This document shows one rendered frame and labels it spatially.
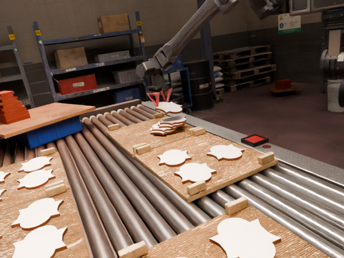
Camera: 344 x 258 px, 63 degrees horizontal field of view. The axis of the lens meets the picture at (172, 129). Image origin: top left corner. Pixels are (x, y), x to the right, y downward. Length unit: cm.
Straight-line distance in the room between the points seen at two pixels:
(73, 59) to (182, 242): 500
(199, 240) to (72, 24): 568
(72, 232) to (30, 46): 540
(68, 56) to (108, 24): 93
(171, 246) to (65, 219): 32
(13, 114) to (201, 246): 133
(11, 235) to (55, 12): 546
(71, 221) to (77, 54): 482
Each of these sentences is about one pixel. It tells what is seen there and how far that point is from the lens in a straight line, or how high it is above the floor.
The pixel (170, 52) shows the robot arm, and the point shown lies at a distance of 122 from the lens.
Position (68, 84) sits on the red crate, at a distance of 540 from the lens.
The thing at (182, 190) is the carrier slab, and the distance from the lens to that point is 83.
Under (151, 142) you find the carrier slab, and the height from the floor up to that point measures 94.
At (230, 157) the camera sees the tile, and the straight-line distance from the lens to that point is 97.
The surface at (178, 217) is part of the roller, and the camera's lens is 75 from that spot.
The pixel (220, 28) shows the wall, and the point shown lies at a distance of 743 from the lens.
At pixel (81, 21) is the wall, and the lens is 613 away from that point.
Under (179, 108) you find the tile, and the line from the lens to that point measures 131.
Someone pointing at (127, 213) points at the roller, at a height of 92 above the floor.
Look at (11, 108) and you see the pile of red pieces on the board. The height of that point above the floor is 112.
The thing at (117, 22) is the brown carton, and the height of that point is 176.
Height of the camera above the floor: 136
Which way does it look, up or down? 18 degrees down
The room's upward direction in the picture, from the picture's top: 8 degrees counter-clockwise
